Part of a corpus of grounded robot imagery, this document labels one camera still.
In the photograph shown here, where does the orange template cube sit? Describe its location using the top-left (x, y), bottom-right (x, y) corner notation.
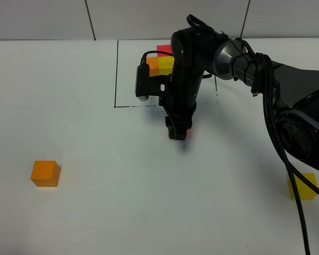
top-left (146, 57), bottom-right (160, 77)

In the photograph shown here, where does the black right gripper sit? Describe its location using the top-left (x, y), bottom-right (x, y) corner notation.
top-left (159, 75), bottom-right (199, 141)

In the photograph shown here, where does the red template cube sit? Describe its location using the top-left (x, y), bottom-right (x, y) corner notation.
top-left (157, 45), bottom-right (172, 57)

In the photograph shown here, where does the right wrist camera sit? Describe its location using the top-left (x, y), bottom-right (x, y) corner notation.
top-left (135, 63), bottom-right (149, 101)

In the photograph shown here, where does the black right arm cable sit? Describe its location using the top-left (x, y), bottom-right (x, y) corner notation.
top-left (186, 14), bottom-right (319, 255)

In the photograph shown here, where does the yellow template cube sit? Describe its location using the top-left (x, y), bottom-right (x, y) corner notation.
top-left (158, 56), bottom-right (174, 75)

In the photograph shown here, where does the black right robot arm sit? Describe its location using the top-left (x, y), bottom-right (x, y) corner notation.
top-left (165, 28), bottom-right (319, 171)

